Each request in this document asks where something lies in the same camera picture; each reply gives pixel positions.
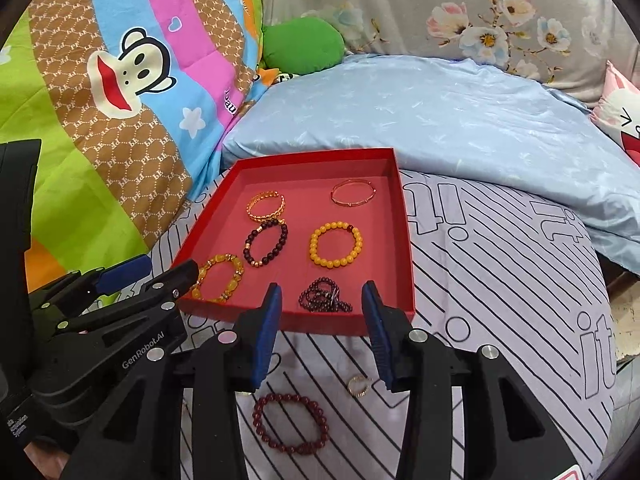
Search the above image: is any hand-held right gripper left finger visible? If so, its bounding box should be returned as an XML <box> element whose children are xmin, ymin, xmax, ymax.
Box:
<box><xmin>87</xmin><ymin>282</ymin><xmax>284</xmax><ymax>480</ymax></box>

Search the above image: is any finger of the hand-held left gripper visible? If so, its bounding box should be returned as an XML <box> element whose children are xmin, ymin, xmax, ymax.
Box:
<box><xmin>29</xmin><ymin>254</ymin><xmax>153</xmax><ymax>334</ymax></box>
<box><xmin>30</xmin><ymin>259</ymin><xmax>201</xmax><ymax>413</ymax></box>

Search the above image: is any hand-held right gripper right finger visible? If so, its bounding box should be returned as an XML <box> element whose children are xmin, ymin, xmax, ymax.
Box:
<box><xmin>361</xmin><ymin>280</ymin><xmax>576</xmax><ymax>480</ymax></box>

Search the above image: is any small garnet bead bracelet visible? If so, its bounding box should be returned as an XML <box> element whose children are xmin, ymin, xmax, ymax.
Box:
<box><xmin>298</xmin><ymin>277</ymin><xmax>354</xmax><ymax>314</ymax></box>

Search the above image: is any translucent yellow bead bracelet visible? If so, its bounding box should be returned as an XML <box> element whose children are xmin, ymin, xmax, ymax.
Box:
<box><xmin>190</xmin><ymin>253</ymin><xmax>246</xmax><ymax>305</ymax></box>

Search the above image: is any red bead bracelet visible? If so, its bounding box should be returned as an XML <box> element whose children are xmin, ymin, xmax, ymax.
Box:
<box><xmin>251</xmin><ymin>392</ymin><xmax>330</xmax><ymax>457</ymax></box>

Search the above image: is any dark bead bracelet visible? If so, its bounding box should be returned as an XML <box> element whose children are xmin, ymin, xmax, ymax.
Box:
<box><xmin>242</xmin><ymin>219</ymin><xmax>290</xmax><ymax>269</ymax></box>

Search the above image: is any opaque yellow bead bracelet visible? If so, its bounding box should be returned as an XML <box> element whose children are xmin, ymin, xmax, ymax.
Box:
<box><xmin>308</xmin><ymin>221</ymin><xmax>363</xmax><ymax>267</ymax></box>

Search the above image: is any red cardboard box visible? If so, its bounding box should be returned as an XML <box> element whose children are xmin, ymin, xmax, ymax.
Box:
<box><xmin>170</xmin><ymin>147</ymin><xmax>417</xmax><ymax>337</ymax></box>

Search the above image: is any gold chain bracelet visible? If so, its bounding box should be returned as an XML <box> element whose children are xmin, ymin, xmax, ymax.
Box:
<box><xmin>244</xmin><ymin>189</ymin><xmax>287</xmax><ymax>222</ymax></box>

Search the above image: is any thin gold bangle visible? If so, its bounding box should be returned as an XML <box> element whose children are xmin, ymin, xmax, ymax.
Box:
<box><xmin>331</xmin><ymin>177</ymin><xmax>377</xmax><ymax>207</ymax></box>

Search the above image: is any striped grey bed sheet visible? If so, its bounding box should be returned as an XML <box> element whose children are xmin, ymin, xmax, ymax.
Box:
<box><xmin>90</xmin><ymin>169</ymin><xmax>619</xmax><ymax>480</ymax></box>

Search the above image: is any colourful monkey print quilt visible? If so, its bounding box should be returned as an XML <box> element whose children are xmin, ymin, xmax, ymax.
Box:
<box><xmin>0</xmin><ymin>0</ymin><xmax>267</xmax><ymax>283</ymax></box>

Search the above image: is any light blue blanket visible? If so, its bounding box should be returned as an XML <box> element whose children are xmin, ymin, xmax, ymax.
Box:
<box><xmin>220</xmin><ymin>54</ymin><xmax>640</xmax><ymax>277</ymax></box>

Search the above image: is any green pillow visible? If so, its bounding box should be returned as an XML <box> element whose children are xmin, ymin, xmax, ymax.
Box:
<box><xmin>260</xmin><ymin>17</ymin><xmax>346</xmax><ymax>72</ymax></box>

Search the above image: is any pink cat face pillow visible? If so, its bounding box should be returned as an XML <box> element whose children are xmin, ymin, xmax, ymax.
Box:
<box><xmin>589</xmin><ymin>60</ymin><xmax>640</xmax><ymax>167</ymax></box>

